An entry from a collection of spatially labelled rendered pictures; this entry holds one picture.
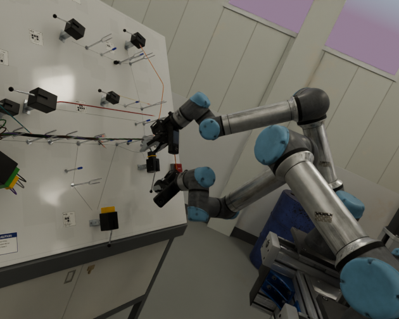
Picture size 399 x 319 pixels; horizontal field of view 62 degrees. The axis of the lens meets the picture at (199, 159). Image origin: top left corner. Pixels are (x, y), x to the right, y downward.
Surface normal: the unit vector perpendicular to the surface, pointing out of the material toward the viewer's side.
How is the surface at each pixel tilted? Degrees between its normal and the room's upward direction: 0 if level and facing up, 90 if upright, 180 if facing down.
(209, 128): 90
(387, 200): 90
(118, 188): 54
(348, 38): 90
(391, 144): 90
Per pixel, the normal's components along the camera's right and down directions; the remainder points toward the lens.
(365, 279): -0.71, -0.10
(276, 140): -0.81, -0.27
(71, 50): 0.84, -0.16
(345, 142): -0.12, 0.18
